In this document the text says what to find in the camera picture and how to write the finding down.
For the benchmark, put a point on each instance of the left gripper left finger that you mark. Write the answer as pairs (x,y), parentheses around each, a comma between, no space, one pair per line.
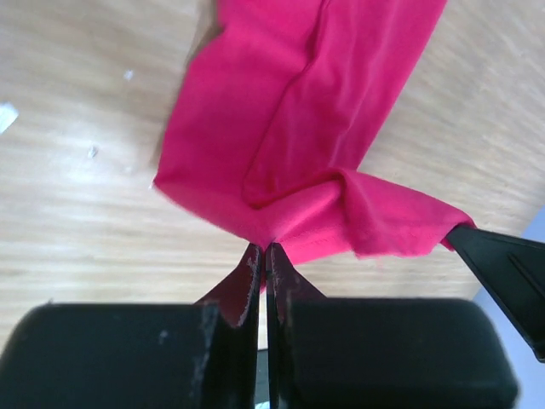
(225,375)

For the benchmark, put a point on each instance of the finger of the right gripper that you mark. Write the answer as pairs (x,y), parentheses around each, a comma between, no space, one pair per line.
(511,269)

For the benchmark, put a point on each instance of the pink t shirt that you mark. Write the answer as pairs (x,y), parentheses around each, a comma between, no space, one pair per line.
(275,115)

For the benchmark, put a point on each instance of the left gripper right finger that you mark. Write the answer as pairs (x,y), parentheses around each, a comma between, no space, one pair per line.
(284,285)

